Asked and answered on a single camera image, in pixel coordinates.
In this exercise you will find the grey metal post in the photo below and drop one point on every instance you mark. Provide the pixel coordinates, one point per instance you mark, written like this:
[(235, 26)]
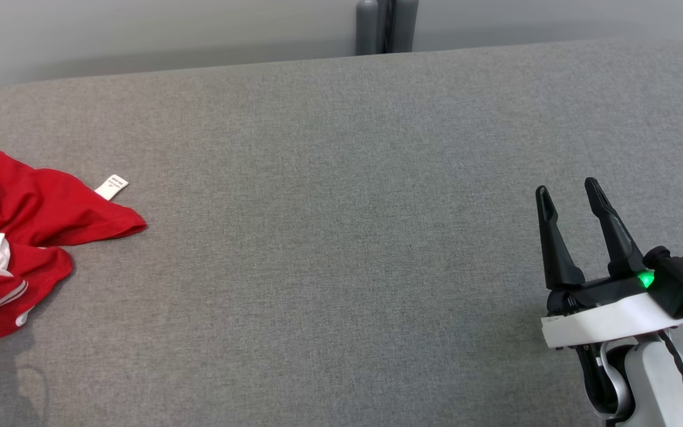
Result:
[(370, 26)]

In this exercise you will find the red basketball jersey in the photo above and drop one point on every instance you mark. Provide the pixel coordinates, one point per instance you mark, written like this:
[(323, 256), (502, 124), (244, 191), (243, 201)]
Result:
[(51, 201)]

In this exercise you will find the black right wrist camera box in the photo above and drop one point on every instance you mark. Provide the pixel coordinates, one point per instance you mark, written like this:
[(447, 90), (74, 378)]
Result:
[(682, 281)]

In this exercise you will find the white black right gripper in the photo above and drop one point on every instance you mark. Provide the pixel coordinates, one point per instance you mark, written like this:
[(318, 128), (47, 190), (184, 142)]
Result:
[(608, 317)]

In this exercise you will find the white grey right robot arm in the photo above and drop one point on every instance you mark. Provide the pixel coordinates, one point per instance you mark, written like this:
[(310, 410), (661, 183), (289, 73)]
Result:
[(653, 385)]

